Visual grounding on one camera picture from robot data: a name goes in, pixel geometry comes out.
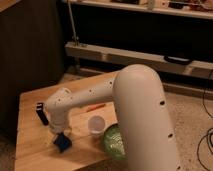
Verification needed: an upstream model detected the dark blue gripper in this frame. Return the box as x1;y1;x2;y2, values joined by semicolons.
53;133;72;153

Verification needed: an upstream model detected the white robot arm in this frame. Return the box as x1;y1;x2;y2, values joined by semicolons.
45;64;182;171

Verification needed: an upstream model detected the black eraser block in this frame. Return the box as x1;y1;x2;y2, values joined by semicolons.
36;102;49;126

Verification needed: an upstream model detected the clear plastic cup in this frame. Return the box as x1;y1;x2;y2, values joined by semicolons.
88;116;105;135

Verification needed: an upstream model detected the orange pen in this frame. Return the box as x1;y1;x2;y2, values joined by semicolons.
86;103;106;112

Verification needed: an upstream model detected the dark wooden cabinet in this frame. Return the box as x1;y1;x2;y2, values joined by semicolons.
0;0;65;134

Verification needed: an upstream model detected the black device on shelf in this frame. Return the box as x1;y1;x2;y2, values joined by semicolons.
164;56;193;65

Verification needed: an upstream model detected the metal shelf pole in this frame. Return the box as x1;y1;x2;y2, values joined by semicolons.
67;0;79;46

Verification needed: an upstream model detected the white upper shelf board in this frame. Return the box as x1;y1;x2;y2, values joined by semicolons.
62;0;213;20

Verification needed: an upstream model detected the black cable on floor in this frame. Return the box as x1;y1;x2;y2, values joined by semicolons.
195;69;213;171

